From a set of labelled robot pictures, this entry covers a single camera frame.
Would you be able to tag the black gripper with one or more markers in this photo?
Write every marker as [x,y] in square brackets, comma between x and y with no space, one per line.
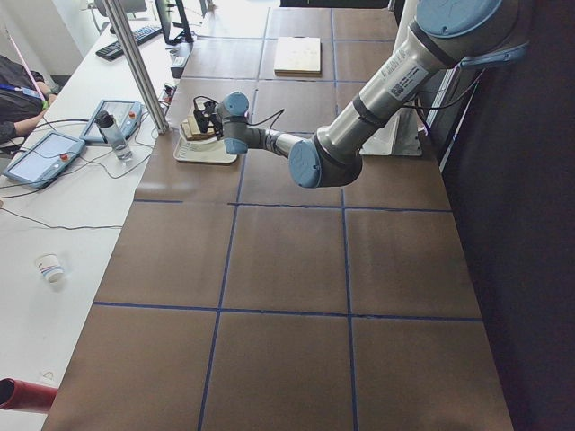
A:
[218,127]

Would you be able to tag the bread slice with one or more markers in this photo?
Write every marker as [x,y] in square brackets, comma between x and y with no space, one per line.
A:
[191,121]

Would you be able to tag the white round plate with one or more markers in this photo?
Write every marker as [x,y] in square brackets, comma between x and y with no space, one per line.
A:
[197,140]

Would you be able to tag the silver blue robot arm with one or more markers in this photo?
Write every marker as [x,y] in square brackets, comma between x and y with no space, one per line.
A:
[441,35]

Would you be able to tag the cream bear serving tray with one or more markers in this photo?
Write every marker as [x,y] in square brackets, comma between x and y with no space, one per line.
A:
[209,152]

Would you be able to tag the teach pendant far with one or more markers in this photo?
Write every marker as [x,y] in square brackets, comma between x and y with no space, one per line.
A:
[127,114]

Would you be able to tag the teach pendant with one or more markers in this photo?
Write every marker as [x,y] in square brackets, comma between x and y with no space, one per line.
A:
[127,114]
[45,161]

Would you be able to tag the wooden cutting board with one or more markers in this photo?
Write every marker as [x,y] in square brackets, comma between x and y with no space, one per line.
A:
[298,55]

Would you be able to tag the clear water bottle black cap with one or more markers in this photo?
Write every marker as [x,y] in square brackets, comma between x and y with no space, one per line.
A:
[112,135]

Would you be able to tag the black monitor stand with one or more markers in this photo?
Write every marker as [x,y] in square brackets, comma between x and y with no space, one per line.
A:
[174,23]

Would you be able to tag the teach pendant near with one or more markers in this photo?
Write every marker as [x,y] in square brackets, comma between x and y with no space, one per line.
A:
[45,161]

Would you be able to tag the person in dark clothes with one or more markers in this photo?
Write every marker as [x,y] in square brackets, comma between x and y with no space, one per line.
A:
[25,98]

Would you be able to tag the white paper cup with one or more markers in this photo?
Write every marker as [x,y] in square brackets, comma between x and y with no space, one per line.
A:
[50,267]

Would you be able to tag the red cylinder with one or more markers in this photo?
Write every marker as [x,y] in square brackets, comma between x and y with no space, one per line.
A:
[28,397]

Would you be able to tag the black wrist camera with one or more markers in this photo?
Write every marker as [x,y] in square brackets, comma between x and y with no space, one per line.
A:
[203,111]

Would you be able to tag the aluminium frame post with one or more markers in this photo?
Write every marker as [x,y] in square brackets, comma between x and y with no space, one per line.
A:
[119,22]

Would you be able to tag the white mounting pedestal column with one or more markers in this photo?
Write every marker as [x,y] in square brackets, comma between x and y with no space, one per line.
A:
[400,136]

